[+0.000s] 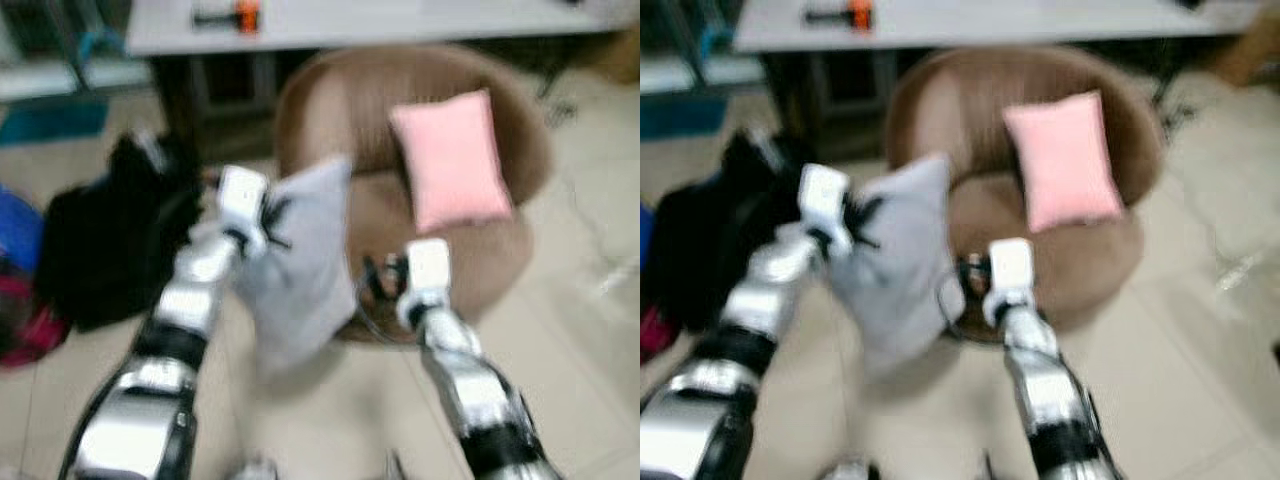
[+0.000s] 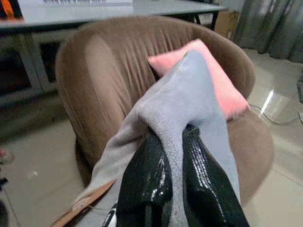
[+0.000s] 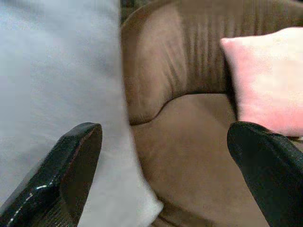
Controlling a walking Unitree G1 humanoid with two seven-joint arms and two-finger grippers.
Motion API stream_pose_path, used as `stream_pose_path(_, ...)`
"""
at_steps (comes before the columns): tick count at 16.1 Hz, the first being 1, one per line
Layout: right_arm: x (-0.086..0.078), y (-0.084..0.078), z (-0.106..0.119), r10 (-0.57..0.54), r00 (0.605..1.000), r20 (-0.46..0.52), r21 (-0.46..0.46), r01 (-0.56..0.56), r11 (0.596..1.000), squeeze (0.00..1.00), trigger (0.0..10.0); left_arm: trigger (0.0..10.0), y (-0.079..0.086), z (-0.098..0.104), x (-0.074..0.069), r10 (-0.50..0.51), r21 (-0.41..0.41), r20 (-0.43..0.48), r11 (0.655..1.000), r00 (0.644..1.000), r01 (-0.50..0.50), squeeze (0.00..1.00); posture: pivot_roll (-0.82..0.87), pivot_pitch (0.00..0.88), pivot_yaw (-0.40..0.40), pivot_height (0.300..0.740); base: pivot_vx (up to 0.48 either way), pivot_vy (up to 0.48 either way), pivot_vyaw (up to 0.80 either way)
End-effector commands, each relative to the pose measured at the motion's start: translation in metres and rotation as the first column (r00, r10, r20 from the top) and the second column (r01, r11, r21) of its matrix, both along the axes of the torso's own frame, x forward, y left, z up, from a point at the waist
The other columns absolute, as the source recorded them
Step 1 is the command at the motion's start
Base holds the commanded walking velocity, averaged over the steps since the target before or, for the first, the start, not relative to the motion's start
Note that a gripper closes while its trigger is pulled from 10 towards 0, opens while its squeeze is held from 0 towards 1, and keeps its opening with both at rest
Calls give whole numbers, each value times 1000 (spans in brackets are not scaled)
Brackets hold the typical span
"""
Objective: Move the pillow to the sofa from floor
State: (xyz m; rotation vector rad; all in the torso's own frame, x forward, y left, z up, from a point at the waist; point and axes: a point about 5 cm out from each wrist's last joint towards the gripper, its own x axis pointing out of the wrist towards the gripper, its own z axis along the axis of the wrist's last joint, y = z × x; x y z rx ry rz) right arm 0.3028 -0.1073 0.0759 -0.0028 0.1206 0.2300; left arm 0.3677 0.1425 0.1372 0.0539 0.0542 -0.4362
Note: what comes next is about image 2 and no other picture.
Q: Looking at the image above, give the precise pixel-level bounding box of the small red floor item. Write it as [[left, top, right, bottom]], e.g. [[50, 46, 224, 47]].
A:
[[0, 148, 15, 165]]

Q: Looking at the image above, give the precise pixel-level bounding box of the pink pillow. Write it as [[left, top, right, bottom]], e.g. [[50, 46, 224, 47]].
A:
[[147, 38, 251, 122]]

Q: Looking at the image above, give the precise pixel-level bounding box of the grey table with black legs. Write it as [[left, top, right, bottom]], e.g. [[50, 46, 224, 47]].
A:
[[0, 0, 229, 33]]

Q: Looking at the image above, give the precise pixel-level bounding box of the grey pillow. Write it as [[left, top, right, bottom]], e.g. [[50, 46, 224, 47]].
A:
[[53, 49, 242, 227]]

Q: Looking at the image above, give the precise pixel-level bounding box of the grey curtain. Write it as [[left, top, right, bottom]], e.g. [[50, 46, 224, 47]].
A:
[[233, 0, 303, 63]]

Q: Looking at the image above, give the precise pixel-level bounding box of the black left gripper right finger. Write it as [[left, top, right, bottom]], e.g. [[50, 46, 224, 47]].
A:
[[181, 124, 250, 227]]

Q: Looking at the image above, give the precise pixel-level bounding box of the brown round velvet sofa chair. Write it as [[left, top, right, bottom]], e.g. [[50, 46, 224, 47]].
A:
[[54, 16, 275, 206]]

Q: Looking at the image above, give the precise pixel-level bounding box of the thin dark floor cable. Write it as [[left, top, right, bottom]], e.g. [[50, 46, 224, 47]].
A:
[[248, 104, 303, 126]]

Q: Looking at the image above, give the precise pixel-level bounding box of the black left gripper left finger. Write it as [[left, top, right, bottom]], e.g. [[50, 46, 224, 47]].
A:
[[116, 132, 173, 227]]

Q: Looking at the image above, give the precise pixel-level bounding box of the cardboard box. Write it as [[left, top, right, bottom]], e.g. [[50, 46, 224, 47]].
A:
[[214, 10, 240, 40]]

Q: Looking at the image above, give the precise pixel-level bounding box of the orange object on table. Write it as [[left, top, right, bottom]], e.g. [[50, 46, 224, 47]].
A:
[[0, 0, 24, 21]]

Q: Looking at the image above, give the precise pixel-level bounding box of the white cabinet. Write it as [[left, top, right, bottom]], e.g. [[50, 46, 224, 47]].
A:
[[0, 30, 79, 109]]

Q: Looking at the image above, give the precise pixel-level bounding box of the black backpack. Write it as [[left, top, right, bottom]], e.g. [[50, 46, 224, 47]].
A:
[[0, 175, 9, 227]]

